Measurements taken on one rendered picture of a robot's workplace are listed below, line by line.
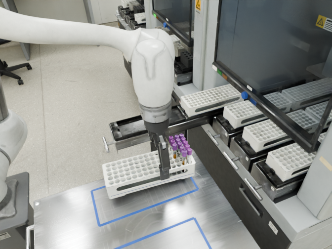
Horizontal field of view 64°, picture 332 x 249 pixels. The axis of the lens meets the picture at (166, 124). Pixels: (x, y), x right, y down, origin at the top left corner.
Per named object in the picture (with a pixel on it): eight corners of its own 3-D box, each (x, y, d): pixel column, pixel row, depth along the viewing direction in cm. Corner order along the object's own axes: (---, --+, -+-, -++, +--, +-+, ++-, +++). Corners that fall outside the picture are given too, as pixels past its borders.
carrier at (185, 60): (191, 68, 155) (191, 59, 151) (188, 69, 154) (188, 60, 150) (183, 60, 163) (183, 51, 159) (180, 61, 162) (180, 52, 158)
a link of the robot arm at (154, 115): (142, 111, 68) (144, 128, 72) (176, 103, 70) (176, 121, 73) (134, 93, 74) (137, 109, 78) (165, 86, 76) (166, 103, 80)
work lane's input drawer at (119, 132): (234, 100, 144) (237, 86, 138) (250, 114, 134) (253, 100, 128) (102, 137, 125) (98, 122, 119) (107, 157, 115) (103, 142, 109)
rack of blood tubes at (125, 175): (185, 155, 98) (185, 143, 94) (195, 175, 91) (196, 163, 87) (104, 176, 92) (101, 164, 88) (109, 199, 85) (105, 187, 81)
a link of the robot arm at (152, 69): (174, 109, 68) (174, 82, 78) (173, 52, 58) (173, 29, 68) (132, 109, 68) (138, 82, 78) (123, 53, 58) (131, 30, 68)
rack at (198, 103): (232, 93, 137) (234, 82, 133) (244, 103, 130) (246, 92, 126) (180, 107, 129) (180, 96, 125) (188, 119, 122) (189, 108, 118)
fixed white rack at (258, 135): (297, 119, 119) (301, 108, 115) (314, 133, 112) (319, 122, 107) (240, 138, 111) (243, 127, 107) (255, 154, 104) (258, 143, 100)
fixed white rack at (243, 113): (275, 102, 130) (278, 91, 126) (289, 113, 122) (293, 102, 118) (222, 117, 122) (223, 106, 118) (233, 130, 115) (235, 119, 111)
